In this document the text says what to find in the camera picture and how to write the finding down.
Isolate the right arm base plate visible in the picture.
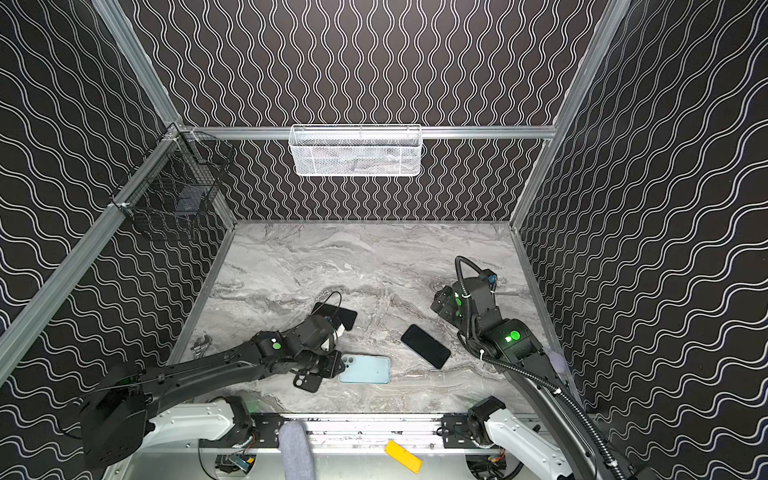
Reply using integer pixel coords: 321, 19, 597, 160
434, 414, 499, 449

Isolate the light blue phone case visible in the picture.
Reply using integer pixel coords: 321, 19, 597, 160
338, 354, 391, 385

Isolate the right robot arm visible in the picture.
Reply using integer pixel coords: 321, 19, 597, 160
431, 256, 657, 479

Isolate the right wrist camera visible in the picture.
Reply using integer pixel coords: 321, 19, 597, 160
478, 269, 497, 293

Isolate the white wire basket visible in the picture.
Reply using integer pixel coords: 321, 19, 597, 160
288, 124, 424, 177

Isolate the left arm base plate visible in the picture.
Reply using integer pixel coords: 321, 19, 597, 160
199, 413, 286, 450

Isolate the blue phone black screen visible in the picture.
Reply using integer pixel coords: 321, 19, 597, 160
400, 324, 451, 370

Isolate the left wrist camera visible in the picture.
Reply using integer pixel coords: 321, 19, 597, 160
321, 316, 345, 352

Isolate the aluminium front rail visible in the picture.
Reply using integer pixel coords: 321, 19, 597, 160
119, 411, 607, 455

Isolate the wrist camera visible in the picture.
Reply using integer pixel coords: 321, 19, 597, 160
478, 269, 497, 293
321, 316, 345, 352

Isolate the black phone case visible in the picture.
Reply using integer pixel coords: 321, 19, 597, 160
293, 369, 327, 394

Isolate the black phone upper left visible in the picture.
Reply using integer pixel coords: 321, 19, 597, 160
312, 302, 358, 331

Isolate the black wire basket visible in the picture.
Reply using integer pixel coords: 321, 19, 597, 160
116, 125, 235, 244

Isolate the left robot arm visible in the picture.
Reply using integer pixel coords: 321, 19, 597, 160
79, 312, 357, 469

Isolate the yellow tag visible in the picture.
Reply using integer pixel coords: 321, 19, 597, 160
385, 440, 423, 474

